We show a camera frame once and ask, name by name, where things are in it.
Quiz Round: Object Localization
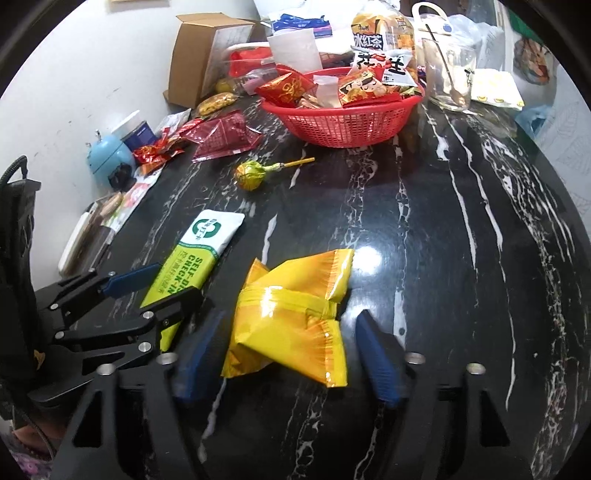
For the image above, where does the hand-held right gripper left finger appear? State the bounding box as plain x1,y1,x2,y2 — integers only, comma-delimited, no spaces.
50,308,228,480

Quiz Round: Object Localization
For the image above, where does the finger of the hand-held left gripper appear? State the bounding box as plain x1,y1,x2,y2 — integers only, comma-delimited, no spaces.
34,262,163,325
52,290,216,371

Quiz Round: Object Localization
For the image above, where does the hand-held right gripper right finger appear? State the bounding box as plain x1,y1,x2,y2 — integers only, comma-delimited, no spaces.
355,308,530,480

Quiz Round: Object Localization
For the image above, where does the green white long packet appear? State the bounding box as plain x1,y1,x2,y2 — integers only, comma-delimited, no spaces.
139,209,246,352

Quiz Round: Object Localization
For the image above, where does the yellow snack packet bundle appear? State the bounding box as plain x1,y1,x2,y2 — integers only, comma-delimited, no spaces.
221,248,356,389

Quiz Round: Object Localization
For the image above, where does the red plastic basket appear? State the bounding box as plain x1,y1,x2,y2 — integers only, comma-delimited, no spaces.
260,66,426,149

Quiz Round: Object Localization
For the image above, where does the clear cake snack packet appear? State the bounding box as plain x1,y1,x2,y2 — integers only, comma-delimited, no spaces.
313,74,345,110

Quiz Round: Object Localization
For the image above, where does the pink white packet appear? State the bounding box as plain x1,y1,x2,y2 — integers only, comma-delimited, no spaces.
98,170,163,232

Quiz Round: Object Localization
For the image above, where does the light blue round device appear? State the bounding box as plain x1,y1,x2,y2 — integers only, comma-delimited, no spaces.
84,130,138,191

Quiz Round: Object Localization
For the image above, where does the red orange snack packet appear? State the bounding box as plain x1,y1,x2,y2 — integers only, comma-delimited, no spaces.
133,137,191,168

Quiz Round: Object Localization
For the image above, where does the dark blue canister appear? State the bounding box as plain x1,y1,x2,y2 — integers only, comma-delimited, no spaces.
115,109,156,151

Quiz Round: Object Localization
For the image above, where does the yellow wrapped lollipop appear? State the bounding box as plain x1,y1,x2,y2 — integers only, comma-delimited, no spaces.
232,156,317,193

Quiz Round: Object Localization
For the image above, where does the white crinkled packet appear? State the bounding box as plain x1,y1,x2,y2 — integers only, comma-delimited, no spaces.
158,107,193,140

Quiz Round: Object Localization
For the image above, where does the dark red flat packet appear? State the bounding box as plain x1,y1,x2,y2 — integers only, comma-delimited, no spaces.
179,110,264,164

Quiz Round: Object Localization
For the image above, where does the purple patterned cloth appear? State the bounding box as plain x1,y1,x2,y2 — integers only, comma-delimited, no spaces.
8,449,55,480

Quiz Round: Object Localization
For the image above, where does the yellow corn snack packet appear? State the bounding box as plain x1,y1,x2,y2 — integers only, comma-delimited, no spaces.
195,91,237,118

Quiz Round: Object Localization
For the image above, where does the cardboard box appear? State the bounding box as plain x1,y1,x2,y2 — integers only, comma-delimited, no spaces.
161,13,258,110

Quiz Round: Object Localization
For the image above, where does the red gold snack packet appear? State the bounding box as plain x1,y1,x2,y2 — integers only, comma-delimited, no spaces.
254,71,318,109

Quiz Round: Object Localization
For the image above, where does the orange cartoon snack packet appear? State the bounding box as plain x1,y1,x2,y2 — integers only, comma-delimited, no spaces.
336,74,408,109

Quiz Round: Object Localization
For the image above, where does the blue plastic bag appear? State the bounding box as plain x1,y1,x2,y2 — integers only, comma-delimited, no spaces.
514,103,556,140

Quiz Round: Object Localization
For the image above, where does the glass cup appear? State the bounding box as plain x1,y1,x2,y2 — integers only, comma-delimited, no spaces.
420,38,477,113

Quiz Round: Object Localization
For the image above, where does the white red peanut packet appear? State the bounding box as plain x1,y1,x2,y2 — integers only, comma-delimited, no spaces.
348,50,419,89

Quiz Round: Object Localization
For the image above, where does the yellow smiley napkin pack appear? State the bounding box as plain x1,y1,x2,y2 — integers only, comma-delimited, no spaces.
470,68,526,112

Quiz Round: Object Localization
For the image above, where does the blue tissue pack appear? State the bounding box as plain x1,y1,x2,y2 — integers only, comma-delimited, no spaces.
271,12,334,38

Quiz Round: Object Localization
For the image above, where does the white box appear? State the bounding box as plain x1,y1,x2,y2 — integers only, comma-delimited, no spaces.
314,34,355,58

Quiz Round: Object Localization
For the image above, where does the metal spoon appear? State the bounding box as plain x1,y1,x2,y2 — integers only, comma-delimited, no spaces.
424,22,469,108

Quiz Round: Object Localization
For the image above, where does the iced tea bottle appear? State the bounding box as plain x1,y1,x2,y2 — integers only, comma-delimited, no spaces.
350,10,424,80

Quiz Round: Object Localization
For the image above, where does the white plastic bag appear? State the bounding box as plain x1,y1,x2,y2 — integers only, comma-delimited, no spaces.
442,13,505,71

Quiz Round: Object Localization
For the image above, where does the colourful printed bag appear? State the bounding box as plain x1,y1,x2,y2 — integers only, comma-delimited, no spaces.
512,36,560,87

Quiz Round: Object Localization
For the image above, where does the white handled bag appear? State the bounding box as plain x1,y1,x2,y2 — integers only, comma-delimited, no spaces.
410,1,454,43

